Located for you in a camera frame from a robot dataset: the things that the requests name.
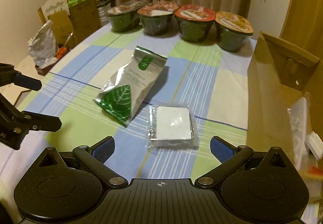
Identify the red candy packet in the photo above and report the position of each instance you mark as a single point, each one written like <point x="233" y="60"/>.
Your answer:
<point x="316" y="171"/>

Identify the wooden door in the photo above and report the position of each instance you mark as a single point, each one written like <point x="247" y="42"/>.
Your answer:
<point x="303" y="25"/>

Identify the small cardboard boxes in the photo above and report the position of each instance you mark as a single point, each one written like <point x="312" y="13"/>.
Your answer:
<point x="83" y="20"/>

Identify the silver green tea pouch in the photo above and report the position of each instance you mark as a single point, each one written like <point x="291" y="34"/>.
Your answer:
<point x="125" y="91"/>

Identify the brown lid noodle bowl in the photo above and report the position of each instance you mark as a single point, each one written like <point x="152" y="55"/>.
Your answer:
<point x="123" y="17"/>

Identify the white carved wooden rack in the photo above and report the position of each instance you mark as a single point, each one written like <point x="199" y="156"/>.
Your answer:
<point x="51" y="7"/>

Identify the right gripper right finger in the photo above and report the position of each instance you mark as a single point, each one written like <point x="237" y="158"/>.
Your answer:
<point x="232" y="159"/>

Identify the orange lid noodle bowl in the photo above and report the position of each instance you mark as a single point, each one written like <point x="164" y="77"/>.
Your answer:
<point x="233" y="31"/>

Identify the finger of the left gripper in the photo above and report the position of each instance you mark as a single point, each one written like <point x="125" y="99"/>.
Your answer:
<point x="42" y="122"/>
<point x="9" y="75"/>

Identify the checkered tablecloth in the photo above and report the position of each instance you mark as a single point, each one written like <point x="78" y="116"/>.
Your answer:
<point x="210" y="81"/>

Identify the dark red tray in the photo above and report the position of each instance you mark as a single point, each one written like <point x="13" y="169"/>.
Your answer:
<point x="49" y="64"/>

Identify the white square item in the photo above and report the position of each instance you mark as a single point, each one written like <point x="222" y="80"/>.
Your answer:
<point x="171" y="126"/>

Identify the brown cardboard box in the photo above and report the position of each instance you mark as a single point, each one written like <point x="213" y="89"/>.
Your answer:
<point x="279" y="74"/>

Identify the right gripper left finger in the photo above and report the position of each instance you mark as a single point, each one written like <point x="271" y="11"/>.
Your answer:
<point x="92" y="159"/>

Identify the crumpled white plastic bag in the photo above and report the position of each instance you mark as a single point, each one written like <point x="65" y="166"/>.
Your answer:
<point x="43" y="46"/>

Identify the white power adapter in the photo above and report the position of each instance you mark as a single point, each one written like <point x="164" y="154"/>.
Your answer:
<point x="315" y="145"/>

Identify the dark red lid noodle bowl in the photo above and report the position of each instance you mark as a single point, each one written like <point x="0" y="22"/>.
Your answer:
<point x="156" y="17"/>

